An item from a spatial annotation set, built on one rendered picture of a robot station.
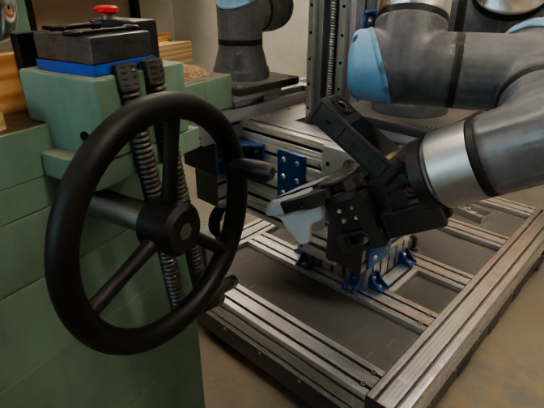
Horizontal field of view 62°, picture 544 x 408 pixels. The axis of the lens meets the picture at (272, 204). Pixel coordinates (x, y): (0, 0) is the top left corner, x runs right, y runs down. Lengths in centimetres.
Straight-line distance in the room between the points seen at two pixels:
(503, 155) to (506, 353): 130
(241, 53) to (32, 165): 72
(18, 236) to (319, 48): 81
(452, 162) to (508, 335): 136
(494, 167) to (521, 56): 12
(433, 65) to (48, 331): 57
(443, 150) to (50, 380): 59
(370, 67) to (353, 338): 89
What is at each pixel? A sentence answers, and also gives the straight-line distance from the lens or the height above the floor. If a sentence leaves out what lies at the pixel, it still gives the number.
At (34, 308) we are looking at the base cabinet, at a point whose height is 68.
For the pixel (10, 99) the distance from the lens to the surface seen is 68.
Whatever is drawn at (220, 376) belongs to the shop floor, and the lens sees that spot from 145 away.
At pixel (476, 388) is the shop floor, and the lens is 152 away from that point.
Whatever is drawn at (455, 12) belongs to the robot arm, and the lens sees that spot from 90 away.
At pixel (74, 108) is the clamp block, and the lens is 56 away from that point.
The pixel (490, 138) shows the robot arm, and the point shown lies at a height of 94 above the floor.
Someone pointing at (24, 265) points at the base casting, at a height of 74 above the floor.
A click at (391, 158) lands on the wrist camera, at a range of 46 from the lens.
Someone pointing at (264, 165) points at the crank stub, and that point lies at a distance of 53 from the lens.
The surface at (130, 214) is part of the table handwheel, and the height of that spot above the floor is 82.
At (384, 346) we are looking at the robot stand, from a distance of 125.
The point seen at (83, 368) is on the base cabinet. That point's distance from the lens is 77.
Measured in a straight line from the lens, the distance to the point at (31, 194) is 61.
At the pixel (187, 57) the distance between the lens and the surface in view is 100.
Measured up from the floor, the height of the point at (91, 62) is 97.
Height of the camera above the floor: 105
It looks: 26 degrees down
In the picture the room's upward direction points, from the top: straight up
